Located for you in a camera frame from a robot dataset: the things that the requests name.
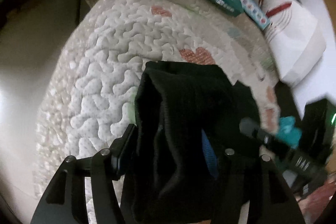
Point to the black device with green light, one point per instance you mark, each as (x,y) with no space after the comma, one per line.
(317,124)

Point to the light blue dotted box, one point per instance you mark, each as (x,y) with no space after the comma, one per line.
(253,10)

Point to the black pants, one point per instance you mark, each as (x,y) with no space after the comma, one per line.
(178,108)

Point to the quilted patchwork blanket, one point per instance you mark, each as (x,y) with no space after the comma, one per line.
(105,69)

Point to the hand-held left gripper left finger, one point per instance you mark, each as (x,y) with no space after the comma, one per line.
(123,151)

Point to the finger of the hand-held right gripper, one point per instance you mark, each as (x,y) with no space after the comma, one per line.
(258,133)

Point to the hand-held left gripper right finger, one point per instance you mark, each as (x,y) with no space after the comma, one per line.
(209,155)

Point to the teal star towel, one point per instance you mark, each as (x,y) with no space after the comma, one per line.
(287,129)

